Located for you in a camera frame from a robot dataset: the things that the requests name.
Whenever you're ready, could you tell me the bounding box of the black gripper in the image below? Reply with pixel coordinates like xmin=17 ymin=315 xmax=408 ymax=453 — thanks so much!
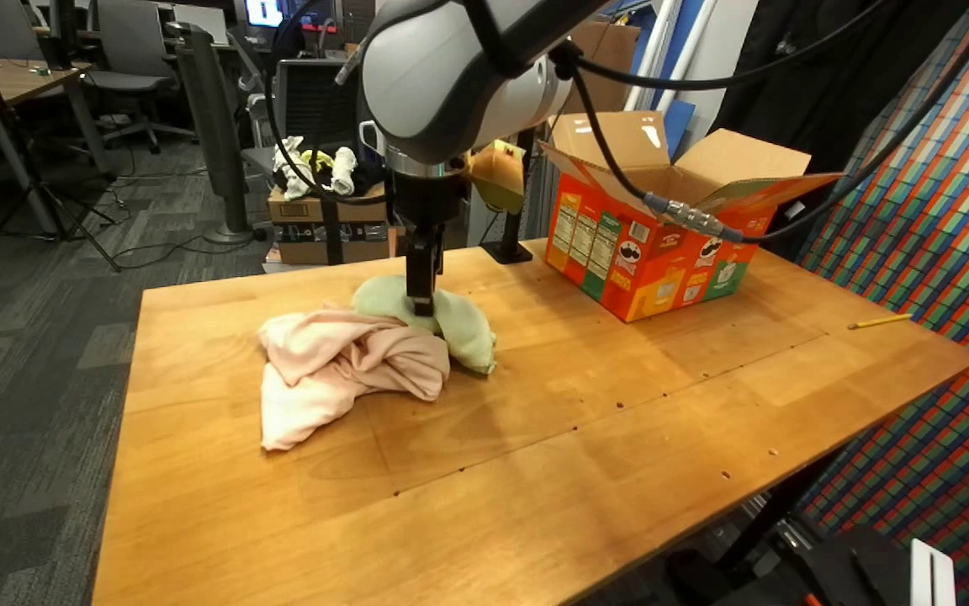
xmin=382 ymin=165 xmax=473 ymax=321

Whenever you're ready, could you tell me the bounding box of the light green cloth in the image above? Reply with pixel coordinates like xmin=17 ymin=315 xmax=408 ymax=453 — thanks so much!
xmin=348 ymin=272 xmax=502 ymax=379

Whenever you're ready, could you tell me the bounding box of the pink cloth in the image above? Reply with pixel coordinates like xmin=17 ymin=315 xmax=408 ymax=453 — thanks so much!
xmin=254 ymin=305 xmax=455 ymax=453

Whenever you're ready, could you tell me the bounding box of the brown cardboard box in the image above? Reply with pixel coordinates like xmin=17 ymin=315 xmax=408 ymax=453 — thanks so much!
xmin=267 ymin=178 xmax=396 ymax=269

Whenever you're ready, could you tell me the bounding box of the orange Pringles cardboard box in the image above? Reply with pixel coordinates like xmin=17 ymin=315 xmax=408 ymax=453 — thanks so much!
xmin=536 ymin=107 xmax=843 ymax=327

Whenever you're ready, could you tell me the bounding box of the white and yellow bundle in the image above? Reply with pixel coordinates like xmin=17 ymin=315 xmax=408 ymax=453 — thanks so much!
xmin=269 ymin=136 xmax=363 ymax=201

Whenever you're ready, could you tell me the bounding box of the black open cabinet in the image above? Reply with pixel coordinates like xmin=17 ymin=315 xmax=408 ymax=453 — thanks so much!
xmin=276 ymin=54 xmax=366 ymax=153

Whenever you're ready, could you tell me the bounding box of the black tower column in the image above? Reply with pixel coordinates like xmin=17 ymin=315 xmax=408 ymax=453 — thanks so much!
xmin=175 ymin=22 xmax=254 ymax=244

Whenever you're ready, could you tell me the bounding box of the large brown cardboard sheet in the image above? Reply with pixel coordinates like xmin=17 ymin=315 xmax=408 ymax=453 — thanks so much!
xmin=564 ymin=18 xmax=647 ymax=114

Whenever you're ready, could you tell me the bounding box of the blue sheet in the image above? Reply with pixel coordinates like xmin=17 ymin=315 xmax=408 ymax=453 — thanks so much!
xmin=659 ymin=98 xmax=702 ymax=161

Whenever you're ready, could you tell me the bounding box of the white pole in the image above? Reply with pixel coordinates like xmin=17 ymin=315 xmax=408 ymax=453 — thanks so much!
xmin=626 ymin=0 xmax=681 ymax=114
xmin=653 ymin=0 xmax=717 ymax=114

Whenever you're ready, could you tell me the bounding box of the grey office chair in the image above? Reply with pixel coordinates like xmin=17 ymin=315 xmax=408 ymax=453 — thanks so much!
xmin=83 ymin=0 xmax=195 ymax=153

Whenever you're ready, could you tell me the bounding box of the black tripod stand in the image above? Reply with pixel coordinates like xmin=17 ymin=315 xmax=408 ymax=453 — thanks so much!
xmin=0 ymin=0 xmax=127 ymax=272

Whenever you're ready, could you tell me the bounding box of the black curtain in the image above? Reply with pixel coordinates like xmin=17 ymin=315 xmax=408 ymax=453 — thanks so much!
xmin=717 ymin=0 xmax=969 ymax=263

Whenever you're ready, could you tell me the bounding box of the yellow pencil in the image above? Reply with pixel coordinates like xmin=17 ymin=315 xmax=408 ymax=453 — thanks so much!
xmin=847 ymin=314 xmax=915 ymax=332

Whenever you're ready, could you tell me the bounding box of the wooden office desk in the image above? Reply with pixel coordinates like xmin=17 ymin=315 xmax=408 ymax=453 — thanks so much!
xmin=0 ymin=58 xmax=94 ymax=239

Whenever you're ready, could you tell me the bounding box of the colourful patterned backdrop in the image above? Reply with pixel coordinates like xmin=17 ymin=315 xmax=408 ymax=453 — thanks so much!
xmin=789 ymin=0 xmax=969 ymax=606

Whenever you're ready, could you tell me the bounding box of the black stand with white plate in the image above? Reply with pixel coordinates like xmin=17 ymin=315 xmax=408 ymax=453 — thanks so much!
xmin=663 ymin=515 xmax=960 ymax=606

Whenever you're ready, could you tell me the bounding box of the black robot cable with connector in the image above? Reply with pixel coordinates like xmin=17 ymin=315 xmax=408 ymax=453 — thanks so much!
xmin=549 ymin=0 xmax=969 ymax=248

